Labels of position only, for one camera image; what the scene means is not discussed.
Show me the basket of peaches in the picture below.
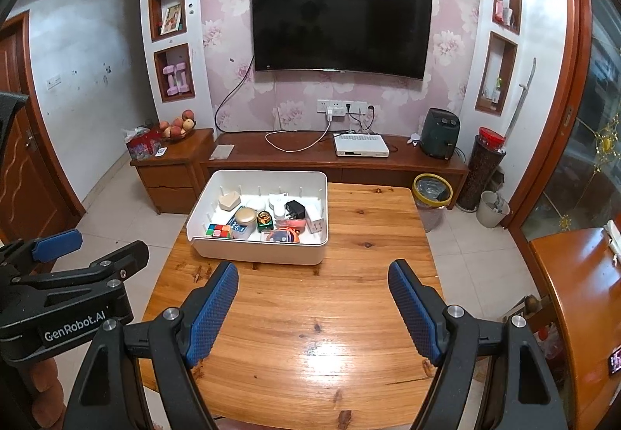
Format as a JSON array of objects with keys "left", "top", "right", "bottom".
[{"left": 159, "top": 109, "right": 196, "bottom": 142}]

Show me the yellow rimmed waste bin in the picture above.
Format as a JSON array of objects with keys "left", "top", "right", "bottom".
[{"left": 411, "top": 173, "right": 454, "bottom": 234}]

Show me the person's left hand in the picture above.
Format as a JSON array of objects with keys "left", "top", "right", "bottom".
[{"left": 28, "top": 359, "right": 66, "bottom": 430}]

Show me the white charging cable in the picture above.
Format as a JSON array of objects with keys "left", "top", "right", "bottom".
[{"left": 264, "top": 106, "right": 336, "bottom": 155}]

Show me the smartphone on side table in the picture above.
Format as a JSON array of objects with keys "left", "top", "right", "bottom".
[{"left": 607, "top": 347, "right": 621, "bottom": 378}]

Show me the small wooden drawer cabinet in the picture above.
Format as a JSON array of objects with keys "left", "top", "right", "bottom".
[{"left": 130, "top": 128, "right": 215, "bottom": 215}]

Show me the beige rectangular box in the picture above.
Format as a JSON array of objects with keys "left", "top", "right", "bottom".
[{"left": 218, "top": 190, "right": 241, "bottom": 212}]

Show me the black tv cable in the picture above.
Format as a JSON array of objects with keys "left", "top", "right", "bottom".
[{"left": 213, "top": 52, "right": 257, "bottom": 134}]

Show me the white plastic storage bin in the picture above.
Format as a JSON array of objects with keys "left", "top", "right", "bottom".
[{"left": 186, "top": 169, "right": 330, "bottom": 266}]

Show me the red tissue box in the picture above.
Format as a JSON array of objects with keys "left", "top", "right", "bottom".
[{"left": 123, "top": 126, "right": 161, "bottom": 161}]

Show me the dark cylinder red-lid stand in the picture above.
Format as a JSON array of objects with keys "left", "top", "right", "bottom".
[{"left": 456, "top": 127, "right": 506, "bottom": 212}]

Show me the orange wooden side table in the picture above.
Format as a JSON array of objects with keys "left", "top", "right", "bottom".
[{"left": 527, "top": 227, "right": 620, "bottom": 429}]

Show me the white wall socket strip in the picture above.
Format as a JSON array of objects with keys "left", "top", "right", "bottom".
[{"left": 317, "top": 99, "right": 368, "bottom": 117}]

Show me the long wooden tv console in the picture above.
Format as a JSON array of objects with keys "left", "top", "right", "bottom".
[{"left": 201, "top": 132, "right": 468, "bottom": 194}]

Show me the white set-top box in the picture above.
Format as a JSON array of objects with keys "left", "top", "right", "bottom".
[{"left": 334, "top": 134, "right": 389, "bottom": 158}]

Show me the white small bucket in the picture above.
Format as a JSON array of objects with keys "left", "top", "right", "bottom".
[{"left": 476, "top": 190, "right": 510, "bottom": 228}]

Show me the multicolour puzzle cube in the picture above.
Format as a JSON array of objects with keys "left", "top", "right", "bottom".
[{"left": 205, "top": 224, "right": 232, "bottom": 239}]

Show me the clear plastic box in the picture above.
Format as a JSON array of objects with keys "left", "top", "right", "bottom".
[{"left": 305, "top": 215, "right": 325, "bottom": 234}]

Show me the blue labelled white box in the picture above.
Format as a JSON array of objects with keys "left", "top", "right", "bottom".
[{"left": 226, "top": 217, "right": 256, "bottom": 241}]

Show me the orange blue retractable reel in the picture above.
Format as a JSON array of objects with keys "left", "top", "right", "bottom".
[{"left": 265, "top": 227, "right": 300, "bottom": 244}]

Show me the gold oval compact case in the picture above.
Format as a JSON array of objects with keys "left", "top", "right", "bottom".
[{"left": 234, "top": 206, "right": 257, "bottom": 225}]

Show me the green gold perfume bottle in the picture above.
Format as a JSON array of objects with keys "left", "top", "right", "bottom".
[{"left": 256, "top": 210, "right": 275, "bottom": 232}]

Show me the black power adapter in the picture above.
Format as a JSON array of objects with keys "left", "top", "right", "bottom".
[{"left": 284, "top": 200, "right": 306, "bottom": 220}]

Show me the white handheld tape measure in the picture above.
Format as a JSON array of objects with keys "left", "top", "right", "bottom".
[{"left": 269, "top": 194, "right": 290, "bottom": 220}]

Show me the black wall television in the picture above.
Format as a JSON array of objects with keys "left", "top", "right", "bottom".
[{"left": 252, "top": 0, "right": 433, "bottom": 80}]

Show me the framed picture in niche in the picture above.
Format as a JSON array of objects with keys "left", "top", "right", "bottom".
[{"left": 160, "top": 3, "right": 183, "bottom": 35}]

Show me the dark green air fryer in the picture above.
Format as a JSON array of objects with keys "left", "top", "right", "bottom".
[{"left": 419, "top": 108, "right": 460, "bottom": 161}]

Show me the pink dumbbells pair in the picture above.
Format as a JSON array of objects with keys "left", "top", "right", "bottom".
[{"left": 162, "top": 62, "right": 191, "bottom": 97}]

